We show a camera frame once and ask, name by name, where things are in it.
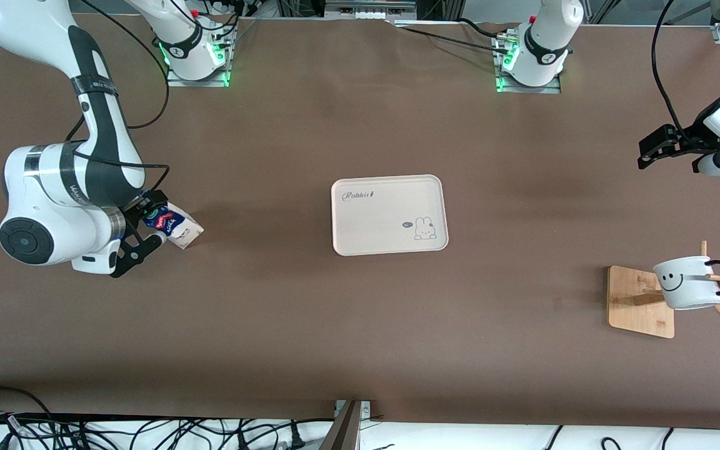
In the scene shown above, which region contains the blue white milk carton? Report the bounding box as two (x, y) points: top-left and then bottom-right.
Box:
(143, 200), (204, 251)

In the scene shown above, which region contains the white smiley cup black handle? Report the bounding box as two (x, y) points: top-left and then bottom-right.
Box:
(652, 255), (720, 311)

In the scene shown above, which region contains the cream rabbit print tray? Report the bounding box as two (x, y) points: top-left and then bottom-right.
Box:
(331, 174), (449, 257)

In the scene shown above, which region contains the wooden mug rack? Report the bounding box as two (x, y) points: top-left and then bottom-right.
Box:
(607, 241), (720, 339)

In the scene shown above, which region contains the grey metal box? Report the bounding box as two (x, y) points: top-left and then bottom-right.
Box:
(324, 0), (418, 21)

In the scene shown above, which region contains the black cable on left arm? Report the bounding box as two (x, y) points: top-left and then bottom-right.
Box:
(651, 0), (695, 143)

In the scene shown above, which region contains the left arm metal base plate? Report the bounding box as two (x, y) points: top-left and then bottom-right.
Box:
(492, 34), (562, 94)

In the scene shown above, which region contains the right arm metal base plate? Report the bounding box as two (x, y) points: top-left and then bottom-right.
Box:
(166, 25), (232, 88)

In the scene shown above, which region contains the black cable to arm base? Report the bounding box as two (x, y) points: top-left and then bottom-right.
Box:
(457, 17), (517, 39)
(391, 21), (514, 56)

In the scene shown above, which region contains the aluminium profile post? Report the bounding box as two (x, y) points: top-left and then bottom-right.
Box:
(319, 400), (371, 450)

